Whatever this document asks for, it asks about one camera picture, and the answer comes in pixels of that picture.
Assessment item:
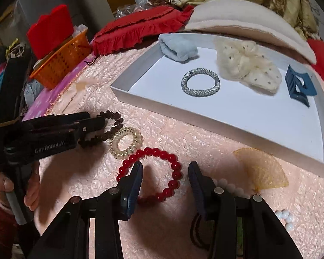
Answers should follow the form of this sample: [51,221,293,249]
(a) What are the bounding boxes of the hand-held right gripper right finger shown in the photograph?
[188,161,304,259]

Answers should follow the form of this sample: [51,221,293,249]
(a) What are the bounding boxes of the pink quilted bedspread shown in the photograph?
[32,36,324,259]

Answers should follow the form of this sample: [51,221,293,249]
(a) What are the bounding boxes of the person's left forearm red sleeve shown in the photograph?
[0,189,21,258]

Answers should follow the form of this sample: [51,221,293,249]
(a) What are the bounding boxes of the white shallow tray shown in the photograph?
[110,32,324,178]

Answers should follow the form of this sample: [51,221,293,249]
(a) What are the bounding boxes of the silver beaded bracelet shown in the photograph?
[181,68,222,97]

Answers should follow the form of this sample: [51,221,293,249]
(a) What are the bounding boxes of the red bead bracelet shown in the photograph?
[116,147,183,207]

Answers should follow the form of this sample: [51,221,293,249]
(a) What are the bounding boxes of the red paper bag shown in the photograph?
[26,4,74,60]

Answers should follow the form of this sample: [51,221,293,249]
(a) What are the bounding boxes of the person's left hand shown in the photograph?
[0,161,41,214]

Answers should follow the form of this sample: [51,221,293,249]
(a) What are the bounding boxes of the blue hair claw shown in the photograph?
[284,65,318,108]

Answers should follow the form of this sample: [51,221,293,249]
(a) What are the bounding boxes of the clear plastic bags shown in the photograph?
[112,0,154,21]

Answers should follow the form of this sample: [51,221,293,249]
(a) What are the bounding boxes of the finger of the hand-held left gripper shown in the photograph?
[70,117,107,147]
[43,111,92,130]

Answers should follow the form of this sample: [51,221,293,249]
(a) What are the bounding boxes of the light blue fluffy headband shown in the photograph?
[159,33,199,63]

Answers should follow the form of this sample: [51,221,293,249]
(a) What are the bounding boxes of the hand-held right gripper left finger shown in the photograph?
[27,161,144,259]

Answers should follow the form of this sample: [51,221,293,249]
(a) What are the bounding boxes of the cream dotted scrunchie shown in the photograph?
[214,38,283,94]

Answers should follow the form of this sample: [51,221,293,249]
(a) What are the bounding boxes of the orange plastic basket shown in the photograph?
[30,29,92,89]

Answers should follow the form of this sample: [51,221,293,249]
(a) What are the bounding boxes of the dark brown bead bracelet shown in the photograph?
[78,111,125,148]

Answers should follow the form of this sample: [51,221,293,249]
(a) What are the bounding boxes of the green bead bracelet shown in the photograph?
[189,213,244,250]

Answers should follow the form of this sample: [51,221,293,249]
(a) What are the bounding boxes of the pile of clothes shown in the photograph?
[0,39,44,108]

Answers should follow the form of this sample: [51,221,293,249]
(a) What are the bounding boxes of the white bead bracelet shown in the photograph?
[213,178,294,231]

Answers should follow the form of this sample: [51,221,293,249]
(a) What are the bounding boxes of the red ruffled pillow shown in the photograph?
[92,5,195,56]

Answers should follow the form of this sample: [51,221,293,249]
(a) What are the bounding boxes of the crumpled white plastic bag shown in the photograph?
[72,24,88,38]

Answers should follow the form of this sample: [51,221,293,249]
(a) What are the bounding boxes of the cream pillow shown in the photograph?
[185,0,318,65]

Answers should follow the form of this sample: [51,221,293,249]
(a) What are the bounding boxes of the clear coil hair tie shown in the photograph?
[109,126,143,160]

